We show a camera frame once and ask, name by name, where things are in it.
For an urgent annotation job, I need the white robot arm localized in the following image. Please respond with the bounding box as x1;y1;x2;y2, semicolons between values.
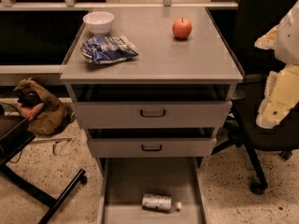
254;1;299;129

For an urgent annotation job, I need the bottom grey drawer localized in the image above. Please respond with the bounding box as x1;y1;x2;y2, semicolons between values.
96;158;207;224

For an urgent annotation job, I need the clear plastic bottle blue label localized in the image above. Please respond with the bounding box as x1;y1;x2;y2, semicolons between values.
141;193;182;213

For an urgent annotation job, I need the middle grey drawer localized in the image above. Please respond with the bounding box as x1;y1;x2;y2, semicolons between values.
88;128;217;158

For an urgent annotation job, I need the red apple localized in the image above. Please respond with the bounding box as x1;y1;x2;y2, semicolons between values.
172;18;192;39

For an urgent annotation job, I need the grey drawer cabinet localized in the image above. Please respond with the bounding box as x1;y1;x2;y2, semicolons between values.
59;6;245;173

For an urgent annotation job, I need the blue chip bag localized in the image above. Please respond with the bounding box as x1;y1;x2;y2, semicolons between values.
80;35;138;65

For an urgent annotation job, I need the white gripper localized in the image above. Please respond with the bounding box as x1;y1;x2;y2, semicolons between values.
254;0;299;129

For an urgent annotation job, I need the top grey drawer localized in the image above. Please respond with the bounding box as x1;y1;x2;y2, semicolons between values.
73;84;232;129

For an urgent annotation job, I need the black office chair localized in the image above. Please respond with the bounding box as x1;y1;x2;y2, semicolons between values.
209;0;299;195

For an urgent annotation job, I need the black rolling stand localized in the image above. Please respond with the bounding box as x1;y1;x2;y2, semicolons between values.
0;103;87;224

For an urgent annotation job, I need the white ceramic bowl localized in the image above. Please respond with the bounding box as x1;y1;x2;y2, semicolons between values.
83;11;114;35

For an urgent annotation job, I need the grey drawer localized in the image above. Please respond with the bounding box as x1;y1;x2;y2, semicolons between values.
88;128;217;158
96;158;207;224
73;84;232;129

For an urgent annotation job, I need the brown backpack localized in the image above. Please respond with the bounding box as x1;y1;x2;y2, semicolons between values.
13;78;71;135

